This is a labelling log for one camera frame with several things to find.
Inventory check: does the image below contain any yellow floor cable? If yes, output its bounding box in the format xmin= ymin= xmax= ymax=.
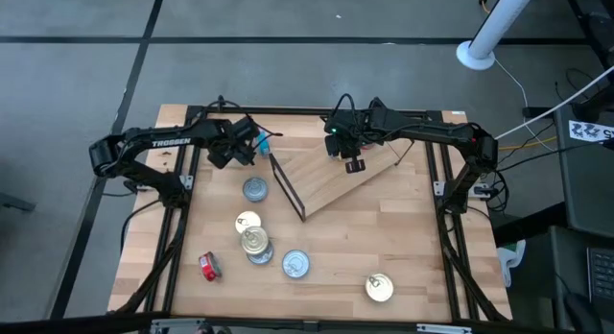
xmin=498 ymin=135 xmax=558 ymax=152

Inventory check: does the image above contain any black stand leg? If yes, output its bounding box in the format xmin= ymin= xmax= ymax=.
xmin=563 ymin=0 xmax=614 ymax=69

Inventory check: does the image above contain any white bag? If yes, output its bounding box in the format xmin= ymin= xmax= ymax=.
xmin=496 ymin=239 xmax=528 ymax=288

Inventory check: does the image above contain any red labelled seafood can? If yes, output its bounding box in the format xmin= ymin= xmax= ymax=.
xmin=198 ymin=250 xmax=224 ymax=283

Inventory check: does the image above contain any green labelled seafood can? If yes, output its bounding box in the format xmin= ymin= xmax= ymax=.
xmin=246 ymin=240 xmax=275 ymax=267
xmin=242 ymin=176 xmax=270 ymax=203

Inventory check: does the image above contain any thick white cable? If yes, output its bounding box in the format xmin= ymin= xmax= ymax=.
xmin=495 ymin=64 xmax=614 ymax=141

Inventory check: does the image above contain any black table extrusion frame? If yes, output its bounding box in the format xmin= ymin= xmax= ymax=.
xmin=107 ymin=103 xmax=512 ymax=325

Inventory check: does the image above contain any black keyboard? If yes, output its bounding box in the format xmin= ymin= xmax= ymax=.
xmin=585 ymin=246 xmax=614 ymax=304

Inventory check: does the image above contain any dark grey cabinet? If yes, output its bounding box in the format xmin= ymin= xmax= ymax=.
xmin=555 ymin=103 xmax=614 ymax=239

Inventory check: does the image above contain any grey metal foot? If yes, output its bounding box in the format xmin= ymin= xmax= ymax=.
xmin=0 ymin=192 xmax=37 ymax=213

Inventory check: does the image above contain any white pole with base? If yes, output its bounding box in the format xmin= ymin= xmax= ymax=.
xmin=455 ymin=0 xmax=541 ymax=71

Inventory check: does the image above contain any silver metal plate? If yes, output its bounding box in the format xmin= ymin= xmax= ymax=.
xmin=151 ymin=318 xmax=205 ymax=334
xmin=415 ymin=322 xmax=474 ymax=334

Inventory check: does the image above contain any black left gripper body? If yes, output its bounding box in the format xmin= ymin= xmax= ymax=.
xmin=209 ymin=119 xmax=256 ymax=155

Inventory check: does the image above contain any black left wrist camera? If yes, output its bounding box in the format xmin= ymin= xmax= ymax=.
xmin=233 ymin=115 xmax=262 ymax=142

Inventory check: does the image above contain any black power strip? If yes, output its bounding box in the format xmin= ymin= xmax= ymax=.
xmin=522 ymin=106 xmax=554 ymax=119

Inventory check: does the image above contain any wooden shelf black metal frame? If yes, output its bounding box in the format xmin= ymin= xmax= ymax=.
xmin=268 ymin=97 xmax=416 ymax=224

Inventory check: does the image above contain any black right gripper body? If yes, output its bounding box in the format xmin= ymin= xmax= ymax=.
xmin=324 ymin=107 xmax=374 ymax=158

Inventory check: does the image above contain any white printed paper label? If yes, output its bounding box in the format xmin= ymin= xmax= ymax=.
xmin=568 ymin=119 xmax=614 ymax=144

